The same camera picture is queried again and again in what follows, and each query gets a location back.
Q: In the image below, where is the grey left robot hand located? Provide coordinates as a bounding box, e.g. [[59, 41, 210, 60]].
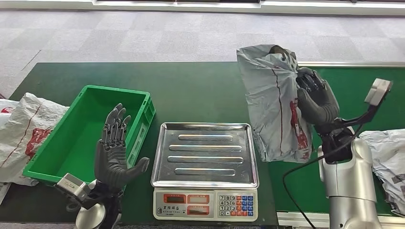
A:
[[94, 103, 150, 190]]

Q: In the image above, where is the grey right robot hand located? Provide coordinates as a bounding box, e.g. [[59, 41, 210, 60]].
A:
[[296, 67, 340, 127]]

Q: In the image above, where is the grey package with red print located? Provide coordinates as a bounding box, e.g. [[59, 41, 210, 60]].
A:
[[236, 44, 314, 164]]

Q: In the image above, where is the green conveyor belt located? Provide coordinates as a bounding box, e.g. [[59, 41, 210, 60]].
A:
[[268, 66, 405, 216]]

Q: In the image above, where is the pale package with dark marks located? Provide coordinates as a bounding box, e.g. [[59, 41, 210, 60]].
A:
[[359, 129, 405, 217]]

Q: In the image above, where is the large white crumpled package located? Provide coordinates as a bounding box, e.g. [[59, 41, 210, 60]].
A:
[[0, 92, 70, 187]]

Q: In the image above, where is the small white package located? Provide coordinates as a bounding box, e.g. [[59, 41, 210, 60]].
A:
[[0, 98, 20, 127]]

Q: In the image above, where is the green plastic crate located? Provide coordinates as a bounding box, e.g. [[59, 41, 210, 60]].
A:
[[22, 84, 156, 186]]

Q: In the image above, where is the white electronic scale body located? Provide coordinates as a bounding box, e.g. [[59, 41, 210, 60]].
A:
[[152, 187, 259, 222]]

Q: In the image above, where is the steel scale tray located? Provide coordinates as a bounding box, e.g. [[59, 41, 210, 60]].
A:
[[150, 122, 260, 189]]

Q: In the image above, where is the white paper label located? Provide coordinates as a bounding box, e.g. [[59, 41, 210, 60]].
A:
[[0, 182, 11, 204]]

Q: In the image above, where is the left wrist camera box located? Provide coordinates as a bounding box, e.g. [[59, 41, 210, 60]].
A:
[[56, 173, 91, 200]]

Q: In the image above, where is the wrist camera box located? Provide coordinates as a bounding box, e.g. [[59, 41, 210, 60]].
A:
[[56, 173, 91, 200], [364, 78, 394, 107]]

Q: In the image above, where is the silver conveyor side rail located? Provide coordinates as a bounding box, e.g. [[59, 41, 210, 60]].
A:
[[297, 62, 405, 68], [277, 211, 405, 229]]

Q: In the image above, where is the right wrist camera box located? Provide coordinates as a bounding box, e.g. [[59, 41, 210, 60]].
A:
[[364, 78, 394, 107]]

